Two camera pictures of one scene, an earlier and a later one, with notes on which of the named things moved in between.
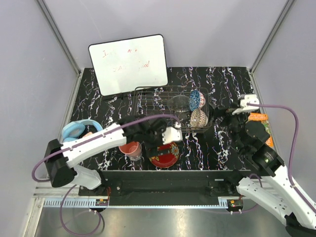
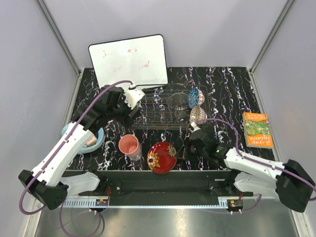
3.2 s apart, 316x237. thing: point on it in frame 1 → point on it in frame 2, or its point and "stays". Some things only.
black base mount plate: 202,187 stays
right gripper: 227,114 → 187,156
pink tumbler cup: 133,150 stays
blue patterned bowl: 194,101 stays
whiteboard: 129,63 stays
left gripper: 152,149 → 127,118
